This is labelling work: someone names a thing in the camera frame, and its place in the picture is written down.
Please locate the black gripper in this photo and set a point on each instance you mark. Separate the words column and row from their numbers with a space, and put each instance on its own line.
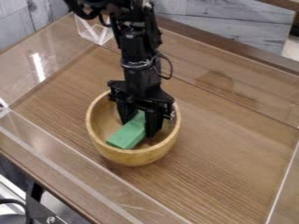
column 139, row 92

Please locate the green rectangular block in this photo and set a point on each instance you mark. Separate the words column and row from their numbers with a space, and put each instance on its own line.
column 129, row 136

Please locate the brown wooden bowl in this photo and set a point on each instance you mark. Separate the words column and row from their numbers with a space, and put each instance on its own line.
column 103, row 124

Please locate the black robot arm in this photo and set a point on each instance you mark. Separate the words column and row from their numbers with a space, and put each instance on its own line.
column 138, row 37

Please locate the clear acrylic tray wall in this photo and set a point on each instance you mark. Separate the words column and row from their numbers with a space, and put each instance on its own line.
column 77, row 178

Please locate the clear acrylic corner bracket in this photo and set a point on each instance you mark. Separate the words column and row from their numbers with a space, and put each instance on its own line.
column 94, row 31

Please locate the black table leg frame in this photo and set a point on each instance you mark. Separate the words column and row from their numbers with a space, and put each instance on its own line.
column 35, row 212

